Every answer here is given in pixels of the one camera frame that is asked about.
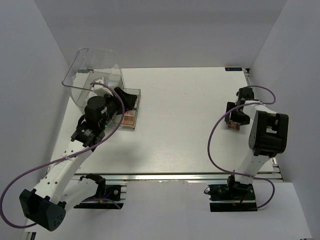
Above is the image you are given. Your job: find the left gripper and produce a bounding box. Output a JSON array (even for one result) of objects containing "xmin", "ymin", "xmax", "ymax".
[{"xmin": 100, "ymin": 87, "xmax": 137, "ymax": 130}]

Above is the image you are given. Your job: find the colourful eyeshadow palette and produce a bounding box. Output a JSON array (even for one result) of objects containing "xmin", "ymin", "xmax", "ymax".
[{"xmin": 132, "ymin": 101, "xmax": 138, "ymax": 110}]

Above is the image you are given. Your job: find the brown quad eyeshadow palette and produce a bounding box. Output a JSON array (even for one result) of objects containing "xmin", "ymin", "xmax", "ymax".
[{"xmin": 122, "ymin": 114, "xmax": 136, "ymax": 126}]

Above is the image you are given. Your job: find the multicolour square palette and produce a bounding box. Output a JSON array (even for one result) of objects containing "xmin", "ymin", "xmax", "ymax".
[{"xmin": 227, "ymin": 121, "xmax": 241, "ymax": 132}]

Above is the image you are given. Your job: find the clear acrylic makeup organizer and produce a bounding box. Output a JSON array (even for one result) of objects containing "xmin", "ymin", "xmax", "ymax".
[{"xmin": 61, "ymin": 48, "xmax": 141, "ymax": 130}]

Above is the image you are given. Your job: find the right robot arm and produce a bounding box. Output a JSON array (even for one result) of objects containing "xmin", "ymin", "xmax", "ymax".
[{"xmin": 224, "ymin": 86, "xmax": 289, "ymax": 200}]

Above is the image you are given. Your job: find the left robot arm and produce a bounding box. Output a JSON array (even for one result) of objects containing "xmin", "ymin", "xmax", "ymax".
[{"xmin": 19, "ymin": 87, "xmax": 138, "ymax": 232}]

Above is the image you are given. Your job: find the black blue table label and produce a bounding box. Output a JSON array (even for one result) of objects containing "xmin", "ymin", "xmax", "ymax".
[{"xmin": 224, "ymin": 67, "xmax": 243, "ymax": 72}]

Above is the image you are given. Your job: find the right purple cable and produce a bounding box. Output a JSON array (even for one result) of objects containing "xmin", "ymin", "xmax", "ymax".
[{"xmin": 207, "ymin": 85, "xmax": 277, "ymax": 210}]

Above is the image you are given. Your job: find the purple cable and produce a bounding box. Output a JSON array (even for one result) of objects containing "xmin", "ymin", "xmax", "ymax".
[
  {"xmin": 207, "ymin": 85, "xmax": 277, "ymax": 210},
  {"xmin": 0, "ymin": 83, "xmax": 126, "ymax": 229}
]

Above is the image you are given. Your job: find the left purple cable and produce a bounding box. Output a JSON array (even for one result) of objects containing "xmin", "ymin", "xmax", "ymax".
[{"xmin": 0, "ymin": 83, "xmax": 126, "ymax": 229}]

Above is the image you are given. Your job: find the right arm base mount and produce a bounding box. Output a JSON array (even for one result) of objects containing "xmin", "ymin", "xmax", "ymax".
[{"xmin": 203, "ymin": 184, "xmax": 258, "ymax": 213}]

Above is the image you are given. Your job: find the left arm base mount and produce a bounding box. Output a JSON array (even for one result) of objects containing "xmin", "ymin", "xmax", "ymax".
[{"xmin": 73, "ymin": 174, "xmax": 127, "ymax": 210}]

